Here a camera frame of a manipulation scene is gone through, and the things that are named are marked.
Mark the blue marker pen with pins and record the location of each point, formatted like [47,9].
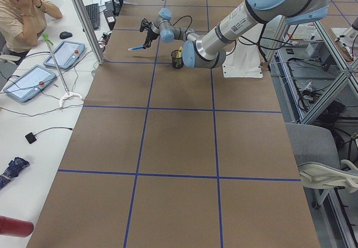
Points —
[136,48]

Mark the yellow highlighter pen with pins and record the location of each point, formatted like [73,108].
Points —
[179,53]

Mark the black mesh pen cup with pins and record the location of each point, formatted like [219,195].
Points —
[176,63]

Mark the black keyboard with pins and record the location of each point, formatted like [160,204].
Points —
[93,14]

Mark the teach pendant far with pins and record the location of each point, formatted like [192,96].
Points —
[67,53]

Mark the teach pendant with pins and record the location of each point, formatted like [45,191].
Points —
[27,86]
[67,53]

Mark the black computer mouse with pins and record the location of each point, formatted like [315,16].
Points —
[65,34]

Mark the brown paper table cover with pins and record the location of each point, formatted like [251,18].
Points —
[164,157]

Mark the teach pendant near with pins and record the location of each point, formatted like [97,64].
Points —
[27,86]

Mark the seated person beige shirt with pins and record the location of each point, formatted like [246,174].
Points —
[23,22]

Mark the small black puck device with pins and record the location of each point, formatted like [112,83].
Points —
[30,137]

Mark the folded dark umbrella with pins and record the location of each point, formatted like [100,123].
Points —
[13,170]

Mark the grey office chair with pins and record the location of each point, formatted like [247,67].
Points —
[318,162]

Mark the red bottle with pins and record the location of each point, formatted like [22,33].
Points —
[15,227]

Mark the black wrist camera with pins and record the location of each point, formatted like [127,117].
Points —
[145,25]

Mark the aluminium frame post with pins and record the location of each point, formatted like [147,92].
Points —
[88,30]

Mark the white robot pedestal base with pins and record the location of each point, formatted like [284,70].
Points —
[243,62]

